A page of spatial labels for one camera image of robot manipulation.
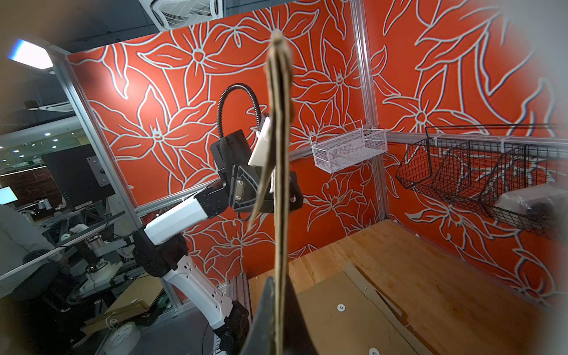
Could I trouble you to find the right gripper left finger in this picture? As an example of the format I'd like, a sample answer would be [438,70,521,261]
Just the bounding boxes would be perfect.
[240,277,276,355]

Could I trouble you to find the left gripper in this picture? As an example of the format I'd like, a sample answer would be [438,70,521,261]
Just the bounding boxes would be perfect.
[228,161,305,214]

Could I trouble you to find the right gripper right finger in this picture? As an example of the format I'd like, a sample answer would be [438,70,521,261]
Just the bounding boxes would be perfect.
[283,276,318,355]

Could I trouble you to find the kraft file bag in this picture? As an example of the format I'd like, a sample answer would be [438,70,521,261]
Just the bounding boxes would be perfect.
[297,264,431,355]
[251,31,294,354]

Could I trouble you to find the white mesh basket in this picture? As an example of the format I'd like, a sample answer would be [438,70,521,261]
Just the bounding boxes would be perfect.
[312,128,388,174]

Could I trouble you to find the white tape roll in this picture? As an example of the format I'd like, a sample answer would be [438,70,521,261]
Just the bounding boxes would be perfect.
[104,322,141,355]

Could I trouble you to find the dark computer monitor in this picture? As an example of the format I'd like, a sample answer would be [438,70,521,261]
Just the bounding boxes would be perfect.
[42,145,115,210]

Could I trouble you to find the ceiling air vent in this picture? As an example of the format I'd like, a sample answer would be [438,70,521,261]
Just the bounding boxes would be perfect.
[139,0,224,32]

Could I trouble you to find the ceiling light panel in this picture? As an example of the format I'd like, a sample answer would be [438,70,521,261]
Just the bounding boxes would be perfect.
[7,39,53,70]

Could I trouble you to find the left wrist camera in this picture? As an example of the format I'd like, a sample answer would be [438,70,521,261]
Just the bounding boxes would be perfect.
[248,114,271,167]

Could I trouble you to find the black wire basket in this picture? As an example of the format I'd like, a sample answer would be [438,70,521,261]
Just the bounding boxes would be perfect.
[396,124,567,240]

